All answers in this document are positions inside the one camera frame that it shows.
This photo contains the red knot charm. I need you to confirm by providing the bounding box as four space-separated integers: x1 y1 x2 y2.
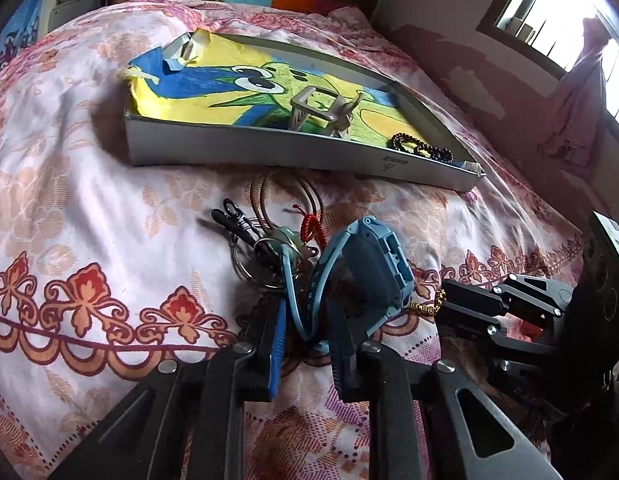
292 203 327 254

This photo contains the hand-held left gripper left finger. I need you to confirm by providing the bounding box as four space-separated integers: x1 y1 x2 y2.
49 305 292 480

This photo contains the blue printed cloth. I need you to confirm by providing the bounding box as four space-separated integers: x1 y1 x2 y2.
0 0 48 67

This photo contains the green jade pendant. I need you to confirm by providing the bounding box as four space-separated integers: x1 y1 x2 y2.
266 227 313 262

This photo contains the window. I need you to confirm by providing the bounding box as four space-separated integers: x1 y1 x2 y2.
478 0 619 122

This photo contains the pink curtain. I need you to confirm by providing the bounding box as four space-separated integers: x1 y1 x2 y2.
537 14 611 167

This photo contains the gold bead chain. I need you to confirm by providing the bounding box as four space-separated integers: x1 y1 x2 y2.
408 288 448 317

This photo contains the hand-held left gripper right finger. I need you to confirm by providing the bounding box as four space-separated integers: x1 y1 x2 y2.
331 295 560 480

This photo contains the black bead bracelet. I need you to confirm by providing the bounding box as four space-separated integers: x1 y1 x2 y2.
388 131 456 164

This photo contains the key ring with black carabiner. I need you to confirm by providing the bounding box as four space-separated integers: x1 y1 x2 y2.
210 198 310 292

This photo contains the grey shallow cardboard box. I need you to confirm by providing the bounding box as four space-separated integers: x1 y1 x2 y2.
123 30 486 193

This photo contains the cartoon drawing paper liner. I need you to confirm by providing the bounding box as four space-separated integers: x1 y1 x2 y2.
118 30 483 171

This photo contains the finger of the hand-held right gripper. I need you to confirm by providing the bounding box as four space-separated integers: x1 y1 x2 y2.
441 274 575 332
436 321 556 402

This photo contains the silver belt buckle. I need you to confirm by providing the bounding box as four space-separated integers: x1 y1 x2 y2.
288 85 364 140

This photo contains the blue wrist watch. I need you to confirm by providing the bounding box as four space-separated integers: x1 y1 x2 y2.
276 215 416 357

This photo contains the pink floral bedsheet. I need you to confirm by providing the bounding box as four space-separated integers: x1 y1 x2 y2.
0 0 593 480

